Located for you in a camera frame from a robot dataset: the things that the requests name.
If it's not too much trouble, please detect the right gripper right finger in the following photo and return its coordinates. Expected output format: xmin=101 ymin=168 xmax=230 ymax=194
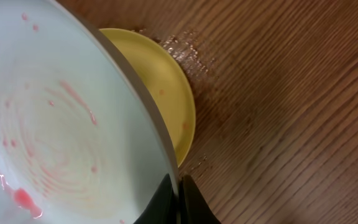
xmin=179 ymin=175 xmax=221 ymax=224

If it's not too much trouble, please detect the yellow green plate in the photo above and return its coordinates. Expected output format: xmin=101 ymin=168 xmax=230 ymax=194
xmin=100 ymin=28 xmax=196 ymax=166

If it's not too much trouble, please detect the light blue plate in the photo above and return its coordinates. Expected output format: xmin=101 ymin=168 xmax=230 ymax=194
xmin=0 ymin=1 xmax=178 ymax=223

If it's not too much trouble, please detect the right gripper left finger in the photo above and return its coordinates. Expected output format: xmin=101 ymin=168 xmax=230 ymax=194
xmin=134 ymin=174 xmax=177 ymax=224

